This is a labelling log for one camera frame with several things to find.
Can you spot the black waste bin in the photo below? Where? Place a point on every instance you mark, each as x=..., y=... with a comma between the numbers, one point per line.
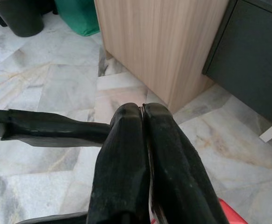
x=21, y=16

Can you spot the red plastic stool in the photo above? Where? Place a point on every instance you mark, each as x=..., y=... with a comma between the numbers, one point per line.
x=234, y=213

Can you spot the light wooden cabinet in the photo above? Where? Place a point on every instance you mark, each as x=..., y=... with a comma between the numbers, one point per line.
x=161, y=51

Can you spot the black tv console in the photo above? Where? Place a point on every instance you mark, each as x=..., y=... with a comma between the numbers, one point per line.
x=250, y=58

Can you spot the white console foot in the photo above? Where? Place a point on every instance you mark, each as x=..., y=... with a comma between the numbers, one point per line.
x=270, y=133

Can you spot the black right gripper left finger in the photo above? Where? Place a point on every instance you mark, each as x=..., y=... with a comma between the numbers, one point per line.
x=122, y=168

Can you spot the green bag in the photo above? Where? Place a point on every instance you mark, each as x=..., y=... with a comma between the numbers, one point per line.
x=80, y=16

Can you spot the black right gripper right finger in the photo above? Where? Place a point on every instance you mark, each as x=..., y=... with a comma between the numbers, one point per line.
x=178, y=177

